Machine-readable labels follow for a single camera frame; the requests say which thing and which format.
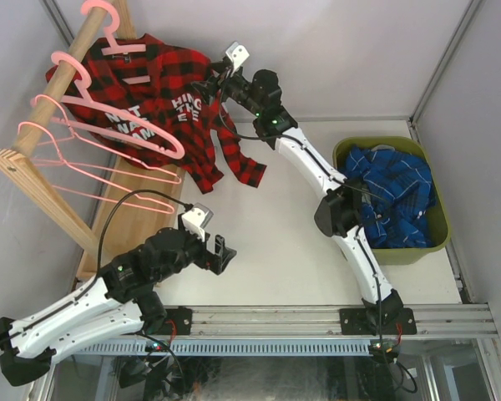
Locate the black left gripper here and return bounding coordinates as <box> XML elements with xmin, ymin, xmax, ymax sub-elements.
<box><xmin>154</xmin><ymin>213</ymin><xmax>235</xmax><ymax>282</ymax></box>

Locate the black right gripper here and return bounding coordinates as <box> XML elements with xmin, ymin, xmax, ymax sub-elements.
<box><xmin>191</xmin><ymin>62</ymin><xmax>262</xmax><ymax>118</ymax></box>

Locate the pink wire hanger grey shirt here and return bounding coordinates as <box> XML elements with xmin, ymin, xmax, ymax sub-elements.
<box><xmin>16</xmin><ymin>120</ymin><xmax>175</xmax><ymax>216</ymax></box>

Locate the red plaid shirt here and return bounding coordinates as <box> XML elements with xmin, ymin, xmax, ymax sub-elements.
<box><xmin>45</xmin><ymin>35</ymin><xmax>268</xmax><ymax>194</ymax></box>

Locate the pink plastic hanger red shirt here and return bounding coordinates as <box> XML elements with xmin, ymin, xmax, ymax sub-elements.
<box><xmin>81</xmin><ymin>0</ymin><xmax>149</xmax><ymax>85</ymax></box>

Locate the pink plastic hanger blue shirt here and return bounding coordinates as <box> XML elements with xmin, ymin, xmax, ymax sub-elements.
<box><xmin>51</xmin><ymin>51</ymin><xmax>185</xmax><ymax>160</ymax></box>

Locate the blue plaid shirt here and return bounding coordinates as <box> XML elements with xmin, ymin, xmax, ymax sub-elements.
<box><xmin>341</xmin><ymin>145</ymin><xmax>436</xmax><ymax>249</ymax></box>

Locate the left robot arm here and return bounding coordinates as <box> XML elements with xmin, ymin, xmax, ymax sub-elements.
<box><xmin>0</xmin><ymin>228</ymin><xmax>236</xmax><ymax>387</ymax></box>

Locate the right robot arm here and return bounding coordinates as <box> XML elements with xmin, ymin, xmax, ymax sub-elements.
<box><xmin>192</xmin><ymin>63</ymin><xmax>403</xmax><ymax>335</ymax></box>

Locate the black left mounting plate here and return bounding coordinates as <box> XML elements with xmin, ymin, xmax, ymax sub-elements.
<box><xmin>146</xmin><ymin>307</ymin><xmax>193</xmax><ymax>336</ymax></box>

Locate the black mounting plate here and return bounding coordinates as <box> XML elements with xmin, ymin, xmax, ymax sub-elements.
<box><xmin>146</xmin><ymin>307</ymin><xmax>193</xmax><ymax>336</ymax></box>
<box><xmin>339</xmin><ymin>307</ymin><xmax>418</xmax><ymax>336</ymax></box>

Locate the wooden clothes rack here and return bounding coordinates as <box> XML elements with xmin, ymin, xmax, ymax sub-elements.
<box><xmin>0</xmin><ymin>1</ymin><xmax>184</xmax><ymax>282</ymax></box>

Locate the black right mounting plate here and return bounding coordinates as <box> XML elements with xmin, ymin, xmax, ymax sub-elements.
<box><xmin>339</xmin><ymin>307</ymin><xmax>418</xmax><ymax>336</ymax></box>

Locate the green plastic basket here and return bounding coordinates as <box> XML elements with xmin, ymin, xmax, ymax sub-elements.
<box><xmin>333</xmin><ymin>136</ymin><xmax>450</xmax><ymax>265</ymax></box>

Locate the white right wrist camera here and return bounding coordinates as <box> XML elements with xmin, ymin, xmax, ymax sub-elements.
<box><xmin>225</xmin><ymin>41</ymin><xmax>250</xmax><ymax>75</ymax></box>

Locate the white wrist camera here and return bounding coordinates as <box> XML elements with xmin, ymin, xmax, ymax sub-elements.
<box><xmin>178</xmin><ymin>203</ymin><xmax>214</xmax><ymax>242</ymax></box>
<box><xmin>225</xmin><ymin>41</ymin><xmax>250</xmax><ymax>75</ymax></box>

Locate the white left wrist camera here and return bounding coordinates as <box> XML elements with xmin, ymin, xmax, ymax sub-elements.
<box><xmin>178</xmin><ymin>203</ymin><xmax>214</xmax><ymax>242</ymax></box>

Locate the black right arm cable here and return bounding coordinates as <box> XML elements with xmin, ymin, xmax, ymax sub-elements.
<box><xmin>215</xmin><ymin>70</ymin><xmax>392</xmax><ymax>352</ymax></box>

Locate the grey slotted cable duct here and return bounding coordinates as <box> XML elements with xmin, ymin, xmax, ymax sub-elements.
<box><xmin>76</xmin><ymin>338</ymin><xmax>372</xmax><ymax>357</ymax></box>

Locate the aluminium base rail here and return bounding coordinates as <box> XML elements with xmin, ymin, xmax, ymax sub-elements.
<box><xmin>187</xmin><ymin>304</ymin><xmax>498</xmax><ymax>340</ymax></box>

